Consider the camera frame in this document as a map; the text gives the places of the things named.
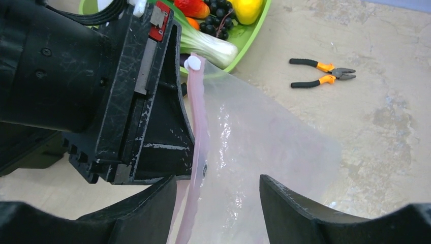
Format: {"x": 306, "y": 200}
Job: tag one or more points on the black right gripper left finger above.
{"x": 142, "y": 218}

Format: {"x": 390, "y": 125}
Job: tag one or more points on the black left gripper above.
{"x": 103, "y": 88}

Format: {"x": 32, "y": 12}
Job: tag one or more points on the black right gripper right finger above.
{"x": 293, "y": 218}

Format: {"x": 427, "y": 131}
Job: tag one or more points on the clear zip top bag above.
{"x": 241, "y": 134}

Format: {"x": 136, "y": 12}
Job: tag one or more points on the black grape bunch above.
{"x": 220, "y": 19}

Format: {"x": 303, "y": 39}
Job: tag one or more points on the red strawberry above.
{"x": 193, "y": 8}

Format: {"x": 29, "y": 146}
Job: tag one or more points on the yellow pear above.
{"x": 247, "y": 11}

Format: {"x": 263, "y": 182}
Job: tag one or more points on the black yellow screwdriver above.
{"x": 184, "y": 90}

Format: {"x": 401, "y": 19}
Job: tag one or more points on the purple eggplant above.
{"x": 182, "y": 58}

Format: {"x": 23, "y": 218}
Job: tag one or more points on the green bok choy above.
{"x": 219, "y": 52}

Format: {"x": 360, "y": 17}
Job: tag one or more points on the orange fruit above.
{"x": 193, "y": 23}

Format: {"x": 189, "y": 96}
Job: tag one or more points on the green plastic tray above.
{"x": 242, "y": 36}

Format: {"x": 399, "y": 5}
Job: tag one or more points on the orange black pliers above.
{"x": 332, "y": 73}

